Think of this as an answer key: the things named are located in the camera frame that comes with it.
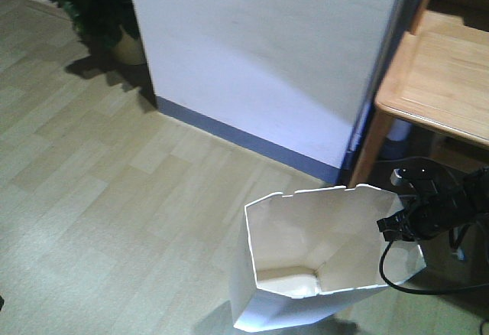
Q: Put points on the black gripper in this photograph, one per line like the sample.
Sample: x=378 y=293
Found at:
x=427 y=219

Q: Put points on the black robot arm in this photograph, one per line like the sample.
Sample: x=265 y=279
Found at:
x=474 y=186

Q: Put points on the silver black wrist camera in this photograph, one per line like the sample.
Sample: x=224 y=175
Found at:
x=423 y=180

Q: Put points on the white plastic trash bin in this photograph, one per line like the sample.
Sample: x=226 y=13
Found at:
x=305 y=256

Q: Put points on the wooden desk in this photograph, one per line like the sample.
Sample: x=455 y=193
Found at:
x=435 y=76

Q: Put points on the green potted plant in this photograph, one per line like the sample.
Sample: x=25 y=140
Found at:
x=110 y=23

